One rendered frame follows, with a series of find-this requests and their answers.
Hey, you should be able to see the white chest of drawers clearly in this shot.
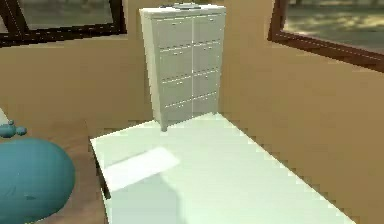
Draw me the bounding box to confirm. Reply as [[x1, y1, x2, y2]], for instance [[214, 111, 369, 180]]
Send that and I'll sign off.
[[138, 3, 227, 133]]

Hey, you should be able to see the teal round beanbag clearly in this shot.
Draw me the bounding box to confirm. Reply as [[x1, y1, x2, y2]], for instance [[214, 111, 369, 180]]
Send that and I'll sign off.
[[0, 137, 77, 224]]

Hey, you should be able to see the grey round dish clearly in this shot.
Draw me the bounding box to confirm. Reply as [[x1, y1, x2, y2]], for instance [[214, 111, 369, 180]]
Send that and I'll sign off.
[[173, 2, 202, 10]]

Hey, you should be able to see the dark framed window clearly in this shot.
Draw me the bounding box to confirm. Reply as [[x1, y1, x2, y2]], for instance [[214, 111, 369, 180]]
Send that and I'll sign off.
[[0, 0, 128, 47]]

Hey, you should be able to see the small teal lumpy object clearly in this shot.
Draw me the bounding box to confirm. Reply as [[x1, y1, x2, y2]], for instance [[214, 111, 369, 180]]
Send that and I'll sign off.
[[0, 119, 28, 139]]

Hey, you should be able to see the brown framed window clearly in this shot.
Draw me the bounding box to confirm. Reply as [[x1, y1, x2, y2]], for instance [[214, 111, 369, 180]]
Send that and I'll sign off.
[[267, 0, 384, 74]]

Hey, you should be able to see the white table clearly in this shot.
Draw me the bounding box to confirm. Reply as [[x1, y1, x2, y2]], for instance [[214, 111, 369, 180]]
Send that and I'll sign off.
[[89, 111, 357, 224]]

